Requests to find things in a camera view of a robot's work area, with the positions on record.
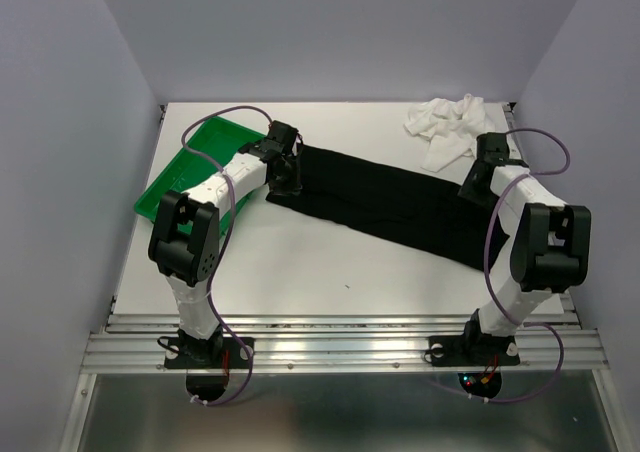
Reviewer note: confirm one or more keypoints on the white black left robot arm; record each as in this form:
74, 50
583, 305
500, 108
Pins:
185, 245

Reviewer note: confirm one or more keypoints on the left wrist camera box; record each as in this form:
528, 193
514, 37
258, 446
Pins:
283, 138

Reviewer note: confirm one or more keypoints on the green plastic tray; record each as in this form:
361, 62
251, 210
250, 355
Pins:
219, 138

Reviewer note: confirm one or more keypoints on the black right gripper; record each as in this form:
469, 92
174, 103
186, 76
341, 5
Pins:
468, 190

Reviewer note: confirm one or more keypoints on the white t shirt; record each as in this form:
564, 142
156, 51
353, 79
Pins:
449, 128

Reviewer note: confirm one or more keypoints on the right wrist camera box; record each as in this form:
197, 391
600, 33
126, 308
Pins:
492, 148

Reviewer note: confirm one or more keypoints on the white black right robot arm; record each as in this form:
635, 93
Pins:
549, 254

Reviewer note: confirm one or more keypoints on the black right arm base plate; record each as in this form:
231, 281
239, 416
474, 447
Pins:
456, 351

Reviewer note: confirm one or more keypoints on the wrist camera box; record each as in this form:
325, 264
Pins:
283, 138
492, 148

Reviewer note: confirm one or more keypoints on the black t shirt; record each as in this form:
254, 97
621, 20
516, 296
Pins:
393, 204

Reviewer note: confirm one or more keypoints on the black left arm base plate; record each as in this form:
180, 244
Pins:
228, 355

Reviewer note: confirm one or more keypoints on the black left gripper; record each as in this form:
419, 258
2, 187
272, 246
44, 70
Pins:
292, 186

